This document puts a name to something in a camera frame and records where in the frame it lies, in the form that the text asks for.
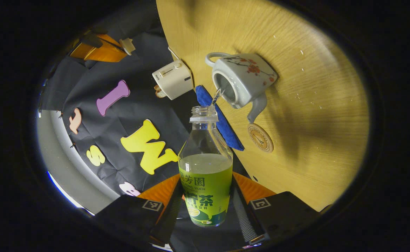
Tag round wooden coaster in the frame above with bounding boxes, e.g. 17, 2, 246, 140
248, 123, 274, 153

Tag white teacup lid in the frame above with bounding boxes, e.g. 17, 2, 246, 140
119, 37, 136, 56

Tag white floral teacup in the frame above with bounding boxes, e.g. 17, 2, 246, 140
205, 52, 278, 124

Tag white toaster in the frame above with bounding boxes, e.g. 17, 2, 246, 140
152, 59, 194, 100

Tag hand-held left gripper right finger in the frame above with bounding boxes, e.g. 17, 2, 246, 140
231, 171, 319, 245

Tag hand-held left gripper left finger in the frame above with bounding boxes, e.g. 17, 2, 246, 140
95, 174, 184, 245

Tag blue towel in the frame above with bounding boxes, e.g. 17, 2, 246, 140
195, 85, 245, 152

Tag green label water bottle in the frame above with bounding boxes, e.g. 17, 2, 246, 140
178, 106, 233, 227

